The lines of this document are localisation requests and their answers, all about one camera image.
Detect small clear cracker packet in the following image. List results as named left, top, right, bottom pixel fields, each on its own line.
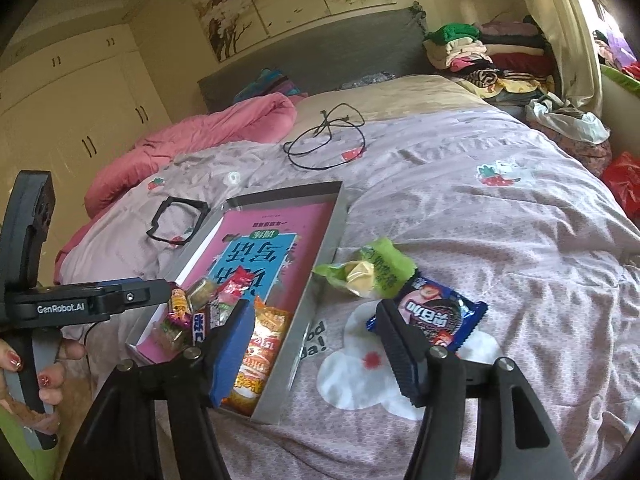
left=150, top=317, right=195, bottom=356

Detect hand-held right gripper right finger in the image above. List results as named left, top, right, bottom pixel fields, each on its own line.
left=374, top=299, right=576, bottom=480

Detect grey-pink printed quilt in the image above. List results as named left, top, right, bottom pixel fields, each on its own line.
left=55, top=110, right=640, bottom=480

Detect pink blanket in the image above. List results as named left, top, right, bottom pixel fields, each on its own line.
left=55, top=92, right=298, bottom=281

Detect green windowsill mat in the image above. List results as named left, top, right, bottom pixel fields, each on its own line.
left=600, top=62, right=640, bottom=85

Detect teal patterned cloth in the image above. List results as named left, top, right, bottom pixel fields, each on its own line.
left=235, top=67, right=306, bottom=103

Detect colourful clothes on windowsill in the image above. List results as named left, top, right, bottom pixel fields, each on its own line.
left=592, top=30, right=640, bottom=81

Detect black cable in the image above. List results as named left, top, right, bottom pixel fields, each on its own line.
left=283, top=103, right=367, bottom=171

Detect long red snack packet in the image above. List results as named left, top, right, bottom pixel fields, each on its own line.
left=218, top=266, right=257, bottom=306

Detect pink and blue book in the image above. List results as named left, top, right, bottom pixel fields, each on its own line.
left=137, top=202, right=336, bottom=366

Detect small orange candy packet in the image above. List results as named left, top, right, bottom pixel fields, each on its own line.
left=169, top=287, right=193, bottom=331

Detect grey cardboard tray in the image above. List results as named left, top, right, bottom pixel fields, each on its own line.
left=125, top=180, right=349, bottom=426

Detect black square plastic frame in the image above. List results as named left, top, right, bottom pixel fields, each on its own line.
left=146, top=200, right=210, bottom=250

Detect blue cookie packet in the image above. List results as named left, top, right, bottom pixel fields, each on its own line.
left=365, top=270, right=489, bottom=352

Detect pile of folded clothes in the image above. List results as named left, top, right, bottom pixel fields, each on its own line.
left=422, top=16, right=563, bottom=106

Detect grey padded headboard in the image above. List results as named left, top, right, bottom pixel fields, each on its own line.
left=197, top=2, right=431, bottom=111

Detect person's left hand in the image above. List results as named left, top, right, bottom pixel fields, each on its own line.
left=0, top=337, right=86, bottom=428

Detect green garment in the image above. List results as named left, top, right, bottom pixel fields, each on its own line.
left=0, top=405, right=58, bottom=480

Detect orange cracker packet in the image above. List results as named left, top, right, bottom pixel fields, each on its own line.
left=220, top=295, right=293, bottom=417

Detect green snack packet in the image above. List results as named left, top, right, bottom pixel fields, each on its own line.
left=312, top=237, right=418, bottom=297

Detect cream wardrobe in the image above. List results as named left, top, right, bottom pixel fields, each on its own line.
left=0, top=22, right=173, bottom=291

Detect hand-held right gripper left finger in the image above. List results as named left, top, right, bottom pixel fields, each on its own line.
left=60, top=299, right=257, bottom=480

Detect beige curtain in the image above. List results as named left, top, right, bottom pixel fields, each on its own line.
left=542, top=0, right=606, bottom=116

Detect red plastic bag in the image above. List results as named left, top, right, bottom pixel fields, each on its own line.
left=600, top=151, right=640, bottom=213

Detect window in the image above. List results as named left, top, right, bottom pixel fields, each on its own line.
left=570, top=0, right=640, bottom=61

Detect yellow wafer packet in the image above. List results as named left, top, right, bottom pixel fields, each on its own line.
left=186, top=279, right=219, bottom=309

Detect wall painting of trees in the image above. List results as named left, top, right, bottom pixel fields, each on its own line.
left=192, top=0, right=396, bottom=63

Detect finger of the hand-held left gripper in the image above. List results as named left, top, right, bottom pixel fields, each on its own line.
left=102, top=280, right=173, bottom=313

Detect beige bed sheet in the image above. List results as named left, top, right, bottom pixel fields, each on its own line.
left=295, top=75, right=488, bottom=126

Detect dark chocolate bar packet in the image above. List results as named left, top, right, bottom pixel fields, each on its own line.
left=192, top=302, right=236, bottom=346

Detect white plastic bag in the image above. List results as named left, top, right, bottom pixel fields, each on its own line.
left=525, top=97, right=612, bottom=143

